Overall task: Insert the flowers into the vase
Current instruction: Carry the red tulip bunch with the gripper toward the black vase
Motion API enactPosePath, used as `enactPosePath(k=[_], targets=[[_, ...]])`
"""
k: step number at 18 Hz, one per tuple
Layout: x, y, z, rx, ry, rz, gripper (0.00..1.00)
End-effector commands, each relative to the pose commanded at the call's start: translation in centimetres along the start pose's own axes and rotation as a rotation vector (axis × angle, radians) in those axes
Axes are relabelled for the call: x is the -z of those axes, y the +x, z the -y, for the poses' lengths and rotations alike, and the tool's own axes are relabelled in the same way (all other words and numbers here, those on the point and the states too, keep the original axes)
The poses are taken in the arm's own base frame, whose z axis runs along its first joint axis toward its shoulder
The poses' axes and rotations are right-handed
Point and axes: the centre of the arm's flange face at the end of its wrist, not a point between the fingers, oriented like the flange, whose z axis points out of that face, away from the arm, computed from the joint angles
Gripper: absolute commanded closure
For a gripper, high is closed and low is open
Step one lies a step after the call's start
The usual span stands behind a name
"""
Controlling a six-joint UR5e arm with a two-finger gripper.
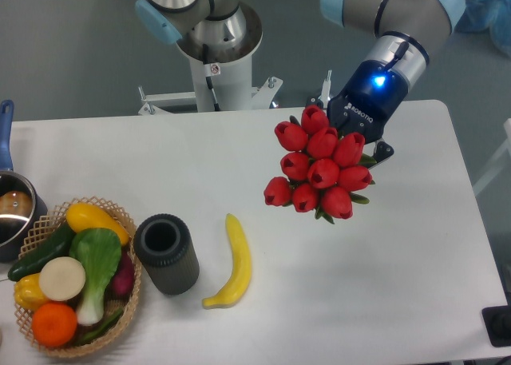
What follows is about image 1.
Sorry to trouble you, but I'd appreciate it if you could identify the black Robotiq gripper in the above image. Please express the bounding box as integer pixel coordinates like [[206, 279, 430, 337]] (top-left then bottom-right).
[[306, 60, 408, 168]]

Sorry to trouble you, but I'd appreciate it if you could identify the red tulip bouquet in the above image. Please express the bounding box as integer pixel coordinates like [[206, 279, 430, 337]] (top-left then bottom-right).
[[263, 105, 374, 224]]

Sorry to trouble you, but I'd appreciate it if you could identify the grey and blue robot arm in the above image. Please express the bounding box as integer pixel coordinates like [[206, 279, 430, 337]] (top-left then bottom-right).
[[135, 0, 465, 164]]

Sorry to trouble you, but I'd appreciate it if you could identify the dark grey ribbed vase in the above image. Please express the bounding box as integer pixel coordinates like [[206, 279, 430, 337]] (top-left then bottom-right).
[[133, 213, 200, 296]]

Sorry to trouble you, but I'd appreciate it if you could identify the yellow banana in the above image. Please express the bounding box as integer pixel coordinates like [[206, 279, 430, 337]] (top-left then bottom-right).
[[202, 213, 252, 309]]

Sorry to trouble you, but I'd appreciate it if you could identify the blue plastic bag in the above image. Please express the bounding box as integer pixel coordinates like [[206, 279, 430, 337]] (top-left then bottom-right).
[[456, 0, 510, 57]]

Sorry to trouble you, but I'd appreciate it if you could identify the black device at table edge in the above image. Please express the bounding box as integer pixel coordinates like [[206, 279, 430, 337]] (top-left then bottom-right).
[[481, 305, 510, 347]]

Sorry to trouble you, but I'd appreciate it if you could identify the green bok choy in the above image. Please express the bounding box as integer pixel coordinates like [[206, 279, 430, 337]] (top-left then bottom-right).
[[69, 228, 121, 326]]

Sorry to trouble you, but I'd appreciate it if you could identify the purple sweet potato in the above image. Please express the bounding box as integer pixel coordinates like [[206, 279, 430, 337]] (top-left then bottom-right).
[[109, 251, 134, 298]]

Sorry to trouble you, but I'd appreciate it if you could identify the yellow squash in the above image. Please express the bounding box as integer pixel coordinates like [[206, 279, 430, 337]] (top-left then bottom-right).
[[65, 203, 129, 246]]

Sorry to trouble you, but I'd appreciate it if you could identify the woven wicker basket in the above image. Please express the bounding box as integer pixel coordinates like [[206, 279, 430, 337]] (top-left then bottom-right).
[[14, 196, 141, 359]]

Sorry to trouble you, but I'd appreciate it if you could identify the green cucumber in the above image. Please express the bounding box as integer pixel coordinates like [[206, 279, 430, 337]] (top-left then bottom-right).
[[7, 222, 76, 282]]

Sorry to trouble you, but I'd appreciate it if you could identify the white round radish slice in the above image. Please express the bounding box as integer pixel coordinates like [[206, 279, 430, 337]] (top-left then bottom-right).
[[38, 256, 85, 301]]

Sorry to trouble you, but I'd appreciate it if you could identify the green chili pepper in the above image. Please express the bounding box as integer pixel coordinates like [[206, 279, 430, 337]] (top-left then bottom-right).
[[75, 308, 124, 346]]

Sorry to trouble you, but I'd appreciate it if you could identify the orange fruit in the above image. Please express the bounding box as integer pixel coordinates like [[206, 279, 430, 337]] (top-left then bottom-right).
[[31, 302, 77, 347]]

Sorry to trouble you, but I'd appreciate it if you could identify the yellow bell pepper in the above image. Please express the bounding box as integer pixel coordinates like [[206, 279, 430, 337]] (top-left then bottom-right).
[[14, 273, 50, 311]]

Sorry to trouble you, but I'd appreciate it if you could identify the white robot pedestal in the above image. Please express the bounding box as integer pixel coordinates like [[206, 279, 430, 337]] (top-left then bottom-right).
[[136, 0, 283, 115]]

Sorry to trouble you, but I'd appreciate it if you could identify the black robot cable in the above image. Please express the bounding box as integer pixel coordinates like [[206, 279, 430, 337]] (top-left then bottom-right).
[[201, 43, 221, 113]]

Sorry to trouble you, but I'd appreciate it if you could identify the white frame at right edge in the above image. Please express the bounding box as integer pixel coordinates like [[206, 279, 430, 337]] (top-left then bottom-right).
[[472, 118, 510, 196]]

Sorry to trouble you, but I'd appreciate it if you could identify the dark pot with blue handle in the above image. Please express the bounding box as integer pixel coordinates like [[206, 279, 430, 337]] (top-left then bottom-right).
[[1, 100, 47, 263]]

